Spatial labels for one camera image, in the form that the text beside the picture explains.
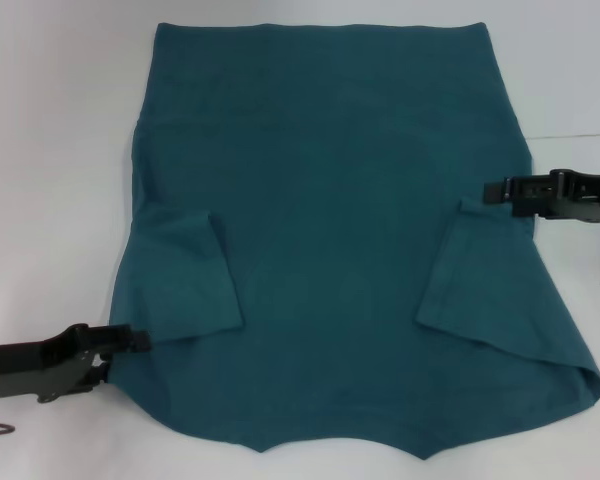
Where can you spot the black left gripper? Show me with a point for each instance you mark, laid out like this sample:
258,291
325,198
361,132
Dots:
35,360

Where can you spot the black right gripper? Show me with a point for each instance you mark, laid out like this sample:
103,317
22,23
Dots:
580,197

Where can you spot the teal blue shirt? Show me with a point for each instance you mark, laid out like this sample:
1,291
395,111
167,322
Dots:
330,225

